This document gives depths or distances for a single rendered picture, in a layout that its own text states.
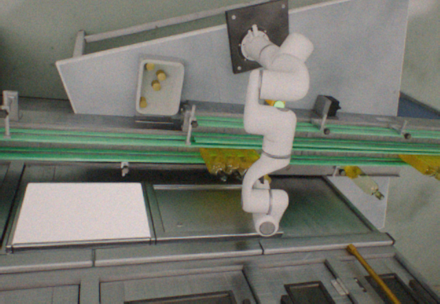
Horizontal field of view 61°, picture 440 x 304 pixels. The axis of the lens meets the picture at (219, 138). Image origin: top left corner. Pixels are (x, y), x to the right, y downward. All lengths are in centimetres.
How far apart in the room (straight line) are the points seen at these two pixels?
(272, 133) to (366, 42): 103
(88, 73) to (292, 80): 84
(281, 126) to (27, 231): 83
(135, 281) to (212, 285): 23
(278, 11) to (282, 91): 63
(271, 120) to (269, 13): 70
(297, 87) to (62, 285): 86
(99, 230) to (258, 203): 52
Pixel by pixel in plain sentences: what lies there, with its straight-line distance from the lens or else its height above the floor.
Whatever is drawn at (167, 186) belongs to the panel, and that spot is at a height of 101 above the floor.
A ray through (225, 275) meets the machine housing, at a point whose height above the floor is 145.
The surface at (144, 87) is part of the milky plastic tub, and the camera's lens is 157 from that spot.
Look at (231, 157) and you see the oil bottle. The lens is 148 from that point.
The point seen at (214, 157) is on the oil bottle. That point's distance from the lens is 147.
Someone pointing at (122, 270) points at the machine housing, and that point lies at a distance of 120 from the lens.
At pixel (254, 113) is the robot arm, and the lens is 102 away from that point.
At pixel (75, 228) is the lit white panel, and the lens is 130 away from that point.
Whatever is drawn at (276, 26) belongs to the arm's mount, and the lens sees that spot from 165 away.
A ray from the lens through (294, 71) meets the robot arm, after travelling 110.
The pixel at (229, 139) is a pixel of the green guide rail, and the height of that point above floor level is 95.
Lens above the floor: 224
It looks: 57 degrees down
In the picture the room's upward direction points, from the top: 148 degrees clockwise
